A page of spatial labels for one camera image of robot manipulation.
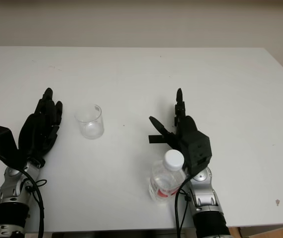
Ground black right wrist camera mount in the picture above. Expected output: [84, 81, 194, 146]
[180, 130, 212, 177]

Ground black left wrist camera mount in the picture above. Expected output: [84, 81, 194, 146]
[0, 125, 28, 172]

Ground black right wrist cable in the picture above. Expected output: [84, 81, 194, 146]
[174, 173, 194, 238]

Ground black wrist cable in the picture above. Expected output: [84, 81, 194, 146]
[174, 173, 194, 238]
[19, 168, 48, 238]

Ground clear plastic water bottle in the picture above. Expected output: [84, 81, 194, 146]
[148, 149, 188, 203]

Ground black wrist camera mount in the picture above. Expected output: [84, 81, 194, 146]
[0, 125, 28, 172]
[180, 130, 212, 177]

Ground black tape strip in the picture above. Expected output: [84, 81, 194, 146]
[148, 135, 167, 144]

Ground clear glass cup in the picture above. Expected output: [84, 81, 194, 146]
[74, 104, 105, 140]

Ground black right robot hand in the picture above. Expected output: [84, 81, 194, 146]
[148, 88, 198, 151]

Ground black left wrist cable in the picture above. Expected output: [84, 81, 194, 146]
[19, 168, 48, 238]

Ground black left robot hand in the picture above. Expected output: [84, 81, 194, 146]
[18, 87, 64, 164]

